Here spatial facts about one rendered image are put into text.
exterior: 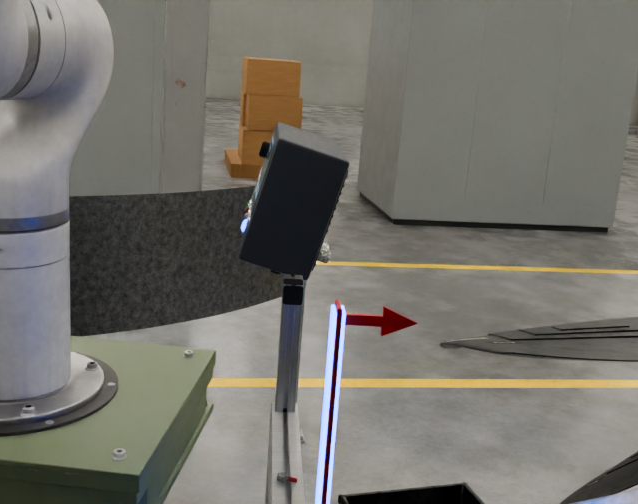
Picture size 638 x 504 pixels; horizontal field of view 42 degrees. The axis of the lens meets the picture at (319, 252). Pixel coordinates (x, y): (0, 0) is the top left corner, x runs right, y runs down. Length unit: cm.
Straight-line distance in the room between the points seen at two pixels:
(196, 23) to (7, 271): 408
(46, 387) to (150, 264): 156
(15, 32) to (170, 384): 40
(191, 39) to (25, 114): 399
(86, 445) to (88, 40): 39
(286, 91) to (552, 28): 291
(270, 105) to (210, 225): 624
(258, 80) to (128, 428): 791
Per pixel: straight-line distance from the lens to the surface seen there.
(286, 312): 118
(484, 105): 699
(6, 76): 80
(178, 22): 486
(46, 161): 84
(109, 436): 84
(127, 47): 658
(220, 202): 252
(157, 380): 95
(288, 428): 119
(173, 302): 250
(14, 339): 87
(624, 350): 65
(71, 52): 85
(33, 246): 84
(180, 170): 492
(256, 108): 870
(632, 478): 90
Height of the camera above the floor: 138
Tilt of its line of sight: 14 degrees down
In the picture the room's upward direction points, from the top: 4 degrees clockwise
